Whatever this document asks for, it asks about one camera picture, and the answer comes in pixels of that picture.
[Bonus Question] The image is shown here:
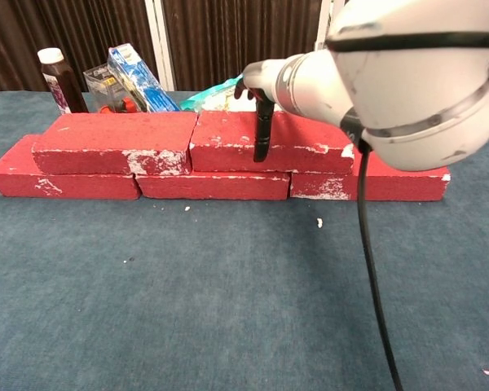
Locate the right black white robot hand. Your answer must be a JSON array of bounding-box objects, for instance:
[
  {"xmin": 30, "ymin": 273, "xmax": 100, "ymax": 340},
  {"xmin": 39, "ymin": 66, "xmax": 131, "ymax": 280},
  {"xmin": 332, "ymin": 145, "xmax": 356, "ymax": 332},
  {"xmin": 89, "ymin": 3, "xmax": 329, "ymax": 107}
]
[{"xmin": 233, "ymin": 59, "xmax": 287, "ymax": 163}]

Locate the red brick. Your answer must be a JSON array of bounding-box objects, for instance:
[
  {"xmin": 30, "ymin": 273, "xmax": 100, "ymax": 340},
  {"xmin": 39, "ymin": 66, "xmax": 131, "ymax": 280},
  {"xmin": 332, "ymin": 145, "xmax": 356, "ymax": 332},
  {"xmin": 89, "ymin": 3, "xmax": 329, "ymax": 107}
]
[
  {"xmin": 289, "ymin": 152, "xmax": 452, "ymax": 202},
  {"xmin": 31, "ymin": 112, "xmax": 200, "ymax": 177},
  {"xmin": 189, "ymin": 109, "xmax": 356, "ymax": 175},
  {"xmin": 134, "ymin": 170, "xmax": 291, "ymax": 200},
  {"xmin": 0, "ymin": 134, "xmax": 142, "ymax": 200}
]

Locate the dark brown curtain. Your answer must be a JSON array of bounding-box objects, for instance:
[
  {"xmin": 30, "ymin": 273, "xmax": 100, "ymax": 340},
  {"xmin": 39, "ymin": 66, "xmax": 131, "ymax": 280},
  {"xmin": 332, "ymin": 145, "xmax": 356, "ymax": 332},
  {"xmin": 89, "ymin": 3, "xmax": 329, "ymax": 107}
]
[{"xmin": 0, "ymin": 0, "xmax": 489, "ymax": 94}]

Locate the teal white snack bag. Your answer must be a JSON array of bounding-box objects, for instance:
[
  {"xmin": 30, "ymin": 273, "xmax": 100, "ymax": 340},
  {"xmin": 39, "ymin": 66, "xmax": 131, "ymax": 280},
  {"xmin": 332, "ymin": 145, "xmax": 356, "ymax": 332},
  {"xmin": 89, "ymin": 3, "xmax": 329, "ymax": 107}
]
[{"xmin": 179, "ymin": 73, "xmax": 254, "ymax": 112}]

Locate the blue toothbrush box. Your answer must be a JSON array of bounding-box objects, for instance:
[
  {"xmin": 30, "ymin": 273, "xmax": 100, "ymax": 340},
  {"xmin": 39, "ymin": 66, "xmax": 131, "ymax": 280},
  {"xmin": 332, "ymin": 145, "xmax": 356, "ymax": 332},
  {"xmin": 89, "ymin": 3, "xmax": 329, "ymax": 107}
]
[{"xmin": 107, "ymin": 43, "xmax": 182, "ymax": 113}]

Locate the clear plastic package box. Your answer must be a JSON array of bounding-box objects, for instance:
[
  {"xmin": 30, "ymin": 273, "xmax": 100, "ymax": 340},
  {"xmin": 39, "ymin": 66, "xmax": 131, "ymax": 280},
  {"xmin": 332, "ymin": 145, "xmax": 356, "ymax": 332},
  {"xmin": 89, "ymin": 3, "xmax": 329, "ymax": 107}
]
[{"xmin": 83, "ymin": 63, "xmax": 148, "ymax": 114}]

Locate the dark bottle with white cap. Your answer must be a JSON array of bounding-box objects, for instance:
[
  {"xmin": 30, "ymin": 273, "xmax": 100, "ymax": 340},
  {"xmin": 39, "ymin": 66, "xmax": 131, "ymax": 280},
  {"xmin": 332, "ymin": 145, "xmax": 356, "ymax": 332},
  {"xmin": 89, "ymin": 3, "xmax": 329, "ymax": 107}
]
[{"xmin": 37, "ymin": 47, "xmax": 90, "ymax": 115}]

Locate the blue felt table cover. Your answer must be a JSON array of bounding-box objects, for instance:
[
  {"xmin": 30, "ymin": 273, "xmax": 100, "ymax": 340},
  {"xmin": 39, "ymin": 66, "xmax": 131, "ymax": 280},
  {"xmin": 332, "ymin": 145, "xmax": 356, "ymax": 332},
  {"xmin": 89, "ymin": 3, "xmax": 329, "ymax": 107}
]
[{"xmin": 0, "ymin": 90, "xmax": 489, "ymax": 391}]

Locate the white partition post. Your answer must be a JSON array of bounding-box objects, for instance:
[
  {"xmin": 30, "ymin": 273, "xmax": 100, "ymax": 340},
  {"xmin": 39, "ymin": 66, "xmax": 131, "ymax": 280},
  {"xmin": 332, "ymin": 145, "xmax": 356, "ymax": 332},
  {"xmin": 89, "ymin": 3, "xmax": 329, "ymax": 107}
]
[
  {"xmin": 314, "ymin": 0, "xmax": 348, "ymax": 52},
  {"xmin": 144, "ymin": 0, "xmax": 176, "ymax": 91}
]

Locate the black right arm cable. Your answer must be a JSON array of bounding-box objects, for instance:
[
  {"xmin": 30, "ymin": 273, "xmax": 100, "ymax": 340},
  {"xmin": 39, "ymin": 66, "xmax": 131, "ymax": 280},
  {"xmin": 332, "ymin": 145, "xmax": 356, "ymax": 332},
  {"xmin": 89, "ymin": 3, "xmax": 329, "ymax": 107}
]
[{"xmin": 341, "ymin": 109, "xmax": 405, "ymax": 391}]

